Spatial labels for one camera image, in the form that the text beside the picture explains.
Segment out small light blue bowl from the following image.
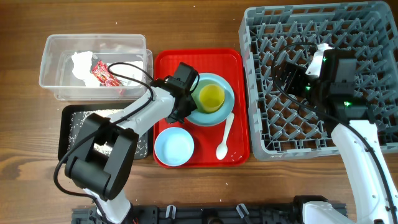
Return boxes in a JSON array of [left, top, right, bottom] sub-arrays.
[[154, 127, 195, 167]]

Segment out yellow plastic cup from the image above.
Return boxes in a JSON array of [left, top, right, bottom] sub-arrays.
[[199, 84, 225, 113]]

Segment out light blue plate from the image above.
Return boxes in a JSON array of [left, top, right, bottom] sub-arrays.
[[186, 73, 234, 126]]

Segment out white plastic spoon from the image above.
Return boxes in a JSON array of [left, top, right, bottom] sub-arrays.
[[216, 113, 234, 161]]

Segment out grey dishwasher rack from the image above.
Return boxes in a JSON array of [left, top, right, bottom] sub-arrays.
[[239, 1, 397, 161]]

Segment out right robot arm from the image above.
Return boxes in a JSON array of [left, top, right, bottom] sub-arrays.
[[271, 42, 397, 223]]

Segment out rice and food leftovers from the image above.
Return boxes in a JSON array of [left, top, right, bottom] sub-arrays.
[[67, 109, 150, 159]]

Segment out red strawberry cake wrapper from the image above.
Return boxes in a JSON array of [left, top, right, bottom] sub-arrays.
[[90, 59, 123, 87]]

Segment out red plastic tray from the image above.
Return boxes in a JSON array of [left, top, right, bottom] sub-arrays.
[[155, 49, 250, 168]]

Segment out black plastic tray bin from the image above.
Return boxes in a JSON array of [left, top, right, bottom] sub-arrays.
[[58, 102, 153, 160]]

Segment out clear plastic bin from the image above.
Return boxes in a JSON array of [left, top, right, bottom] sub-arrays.
[[39, 34, 153, 101]]

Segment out white tissue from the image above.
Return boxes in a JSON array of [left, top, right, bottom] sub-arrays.
[[111, 65, 144, 86], [72, 51, 101, 88]]

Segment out light green bowl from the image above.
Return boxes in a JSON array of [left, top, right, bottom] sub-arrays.
[[192, 80, 226, 114]]

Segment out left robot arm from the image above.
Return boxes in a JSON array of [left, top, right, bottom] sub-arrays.
[[53, 62, 200, 223]]

